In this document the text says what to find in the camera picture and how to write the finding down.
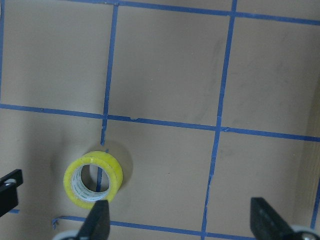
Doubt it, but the yellow tape roll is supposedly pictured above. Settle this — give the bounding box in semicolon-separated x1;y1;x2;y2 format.
63;151;124;210

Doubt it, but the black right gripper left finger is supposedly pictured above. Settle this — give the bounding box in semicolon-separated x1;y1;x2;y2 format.
76;200;110;240

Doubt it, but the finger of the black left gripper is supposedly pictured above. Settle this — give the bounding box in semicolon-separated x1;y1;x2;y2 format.
0;169;23;217

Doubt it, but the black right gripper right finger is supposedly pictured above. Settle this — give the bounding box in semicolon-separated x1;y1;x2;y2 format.
250;197;300;240

